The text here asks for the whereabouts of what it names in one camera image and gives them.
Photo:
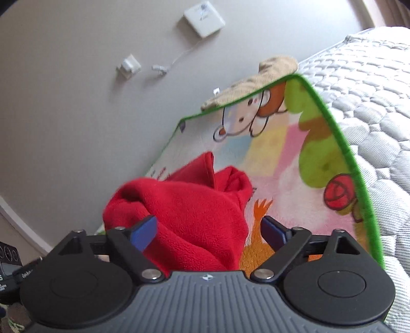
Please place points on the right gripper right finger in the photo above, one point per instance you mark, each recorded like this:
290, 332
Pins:
287, 244

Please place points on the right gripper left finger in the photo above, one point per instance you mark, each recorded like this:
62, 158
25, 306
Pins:
126, 247

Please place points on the red fleece garment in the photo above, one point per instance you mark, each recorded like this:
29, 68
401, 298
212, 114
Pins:
200, 214

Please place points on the colourful cartoon play mat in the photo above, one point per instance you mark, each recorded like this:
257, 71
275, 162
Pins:
302, 169

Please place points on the black device box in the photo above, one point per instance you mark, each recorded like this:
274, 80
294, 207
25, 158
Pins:
13, 272

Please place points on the beige folded cloth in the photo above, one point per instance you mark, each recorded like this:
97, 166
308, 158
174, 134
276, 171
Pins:
270, 70

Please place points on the white quilted mattress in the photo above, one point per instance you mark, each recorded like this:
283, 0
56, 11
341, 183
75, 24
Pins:
364, 81

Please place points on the white door frame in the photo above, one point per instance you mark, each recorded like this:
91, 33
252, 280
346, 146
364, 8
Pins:
26, 232

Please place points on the white wall socket with plug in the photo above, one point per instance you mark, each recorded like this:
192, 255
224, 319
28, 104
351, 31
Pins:
129, 67

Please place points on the white wall control panel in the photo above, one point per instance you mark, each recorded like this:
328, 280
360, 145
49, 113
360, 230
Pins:
204, 19

